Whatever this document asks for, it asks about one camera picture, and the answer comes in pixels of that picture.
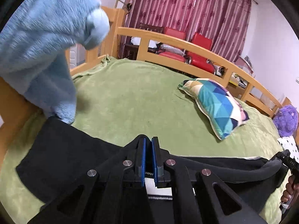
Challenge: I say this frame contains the black pants with white stripe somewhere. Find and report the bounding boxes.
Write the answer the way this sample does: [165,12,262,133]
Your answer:
[16,117,288,223]

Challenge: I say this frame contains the person's right hand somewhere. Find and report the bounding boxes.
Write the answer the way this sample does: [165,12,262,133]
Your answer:
[280,175,298,211]

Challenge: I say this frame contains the light blue fleece garment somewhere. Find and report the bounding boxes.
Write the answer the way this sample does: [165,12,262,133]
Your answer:
[1,0,110,124]

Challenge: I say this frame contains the green fleece bed blanket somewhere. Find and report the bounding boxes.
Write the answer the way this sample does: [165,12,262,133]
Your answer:
[1,57,283,223]

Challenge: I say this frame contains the left red chair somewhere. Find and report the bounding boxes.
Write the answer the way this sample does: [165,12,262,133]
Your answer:
[158,27,186,63]

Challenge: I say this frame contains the wooden bed frame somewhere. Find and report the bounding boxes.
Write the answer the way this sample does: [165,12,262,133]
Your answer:
[1,7,284,160]

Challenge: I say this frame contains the purple plush toy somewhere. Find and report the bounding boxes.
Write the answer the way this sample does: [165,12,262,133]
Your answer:
[273,105,298,137]

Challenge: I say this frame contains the colourful geometric pillow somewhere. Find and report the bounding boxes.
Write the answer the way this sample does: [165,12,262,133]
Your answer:
[178,78,249,141]

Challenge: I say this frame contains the right red chair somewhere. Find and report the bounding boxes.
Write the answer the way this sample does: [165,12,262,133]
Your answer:
[186,32,215,74]

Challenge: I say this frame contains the white black-dotted pillow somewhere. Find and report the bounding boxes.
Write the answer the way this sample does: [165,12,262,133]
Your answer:
[277,136,299,163]

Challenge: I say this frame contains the red chair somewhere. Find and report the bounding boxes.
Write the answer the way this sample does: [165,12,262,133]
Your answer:
[186,32,215,74]
[158,27,186,63]

